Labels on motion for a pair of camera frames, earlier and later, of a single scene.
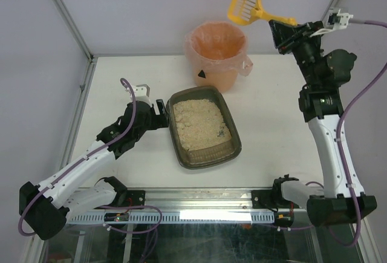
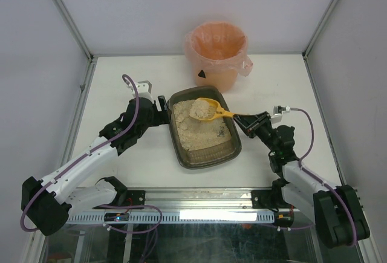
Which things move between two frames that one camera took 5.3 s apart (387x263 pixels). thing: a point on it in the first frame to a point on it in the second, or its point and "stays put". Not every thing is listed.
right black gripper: [292, 37] to [259, 125]
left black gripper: [159, 115] stays put
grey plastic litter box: [204, 130] stays put
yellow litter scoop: [246, 6] to [206, 109]
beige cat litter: [200, 124] stays put
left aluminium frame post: [89, 69] stays put
